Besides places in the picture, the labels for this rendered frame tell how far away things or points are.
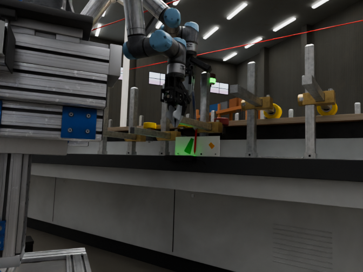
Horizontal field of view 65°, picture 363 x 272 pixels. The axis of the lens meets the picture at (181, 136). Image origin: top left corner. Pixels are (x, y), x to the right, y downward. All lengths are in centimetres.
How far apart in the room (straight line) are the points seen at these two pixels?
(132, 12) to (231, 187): 87
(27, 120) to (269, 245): 122
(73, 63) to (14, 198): 48
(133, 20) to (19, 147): 63
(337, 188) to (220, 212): 65
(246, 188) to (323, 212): 37
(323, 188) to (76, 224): 185
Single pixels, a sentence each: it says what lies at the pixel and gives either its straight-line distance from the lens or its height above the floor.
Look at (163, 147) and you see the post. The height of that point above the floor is 74.
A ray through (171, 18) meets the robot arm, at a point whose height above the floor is 130.
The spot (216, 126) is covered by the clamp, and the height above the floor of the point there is 85.
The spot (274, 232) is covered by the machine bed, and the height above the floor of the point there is 34.
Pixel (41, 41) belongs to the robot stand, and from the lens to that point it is 84.
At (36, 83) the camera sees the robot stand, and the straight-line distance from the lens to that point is 80.
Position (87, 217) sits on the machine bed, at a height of 21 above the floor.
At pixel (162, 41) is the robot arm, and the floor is 111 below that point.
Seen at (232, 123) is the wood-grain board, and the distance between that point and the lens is 155.
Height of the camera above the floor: 67
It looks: 5 degrees up
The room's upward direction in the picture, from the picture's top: 2 degrees clockwise
